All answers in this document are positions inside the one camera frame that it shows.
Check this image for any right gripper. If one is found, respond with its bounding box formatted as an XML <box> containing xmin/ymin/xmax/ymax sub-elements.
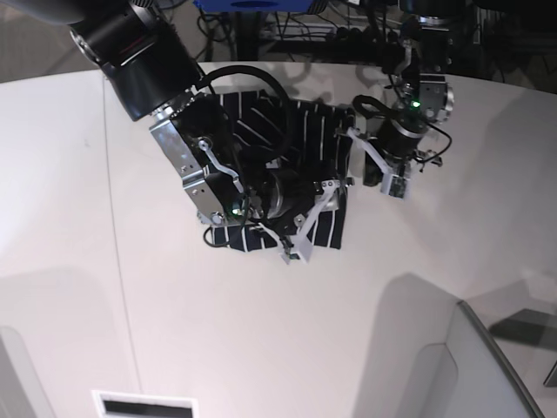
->
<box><xmin>256</xmin><ymin>167</ymin><xmax>354</xmax><ymax>264</ymax></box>

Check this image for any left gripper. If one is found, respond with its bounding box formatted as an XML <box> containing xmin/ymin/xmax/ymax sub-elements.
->
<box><xmin>337</xmin><ymin>111</ymin><xmax>444</xmax><ymax>199</ymax></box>

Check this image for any navy white striped t-shirt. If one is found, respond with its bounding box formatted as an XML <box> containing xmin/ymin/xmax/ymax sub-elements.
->
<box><xmin>218</xmin><ymin>90</ymin><xmax>355</xmax><ymax>249</ymax></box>

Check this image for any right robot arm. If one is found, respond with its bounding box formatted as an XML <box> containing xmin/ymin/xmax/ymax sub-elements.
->
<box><xmin>12</xmin><ymin>1</ymin><xmax>355</xmax><ymax>262</ymax></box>

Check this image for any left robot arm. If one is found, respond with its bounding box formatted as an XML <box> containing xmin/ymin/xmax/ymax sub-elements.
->
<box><xmin>343</xmin><ymin>1</ymin><xmax>454</xmax><ymax>199</ymax></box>

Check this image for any red lit power strip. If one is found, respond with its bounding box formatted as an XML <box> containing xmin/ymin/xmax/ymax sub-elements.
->
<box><xmin>260</xmin><ymin>24</ymin><xmax>375</xmax><ymax>44</ymax></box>

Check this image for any grey partition panel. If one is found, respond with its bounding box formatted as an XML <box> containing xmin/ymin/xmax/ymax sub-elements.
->
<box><xmin>352</xmin><ymin>273</ymin><xmax>544</xmax><ymax>417</ymax></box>

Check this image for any white slotted box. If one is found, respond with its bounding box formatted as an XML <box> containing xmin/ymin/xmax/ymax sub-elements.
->
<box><xmin>91</xmin><ymin>390</ymin><xmax>200</xmax><ymax>418</ymax></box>

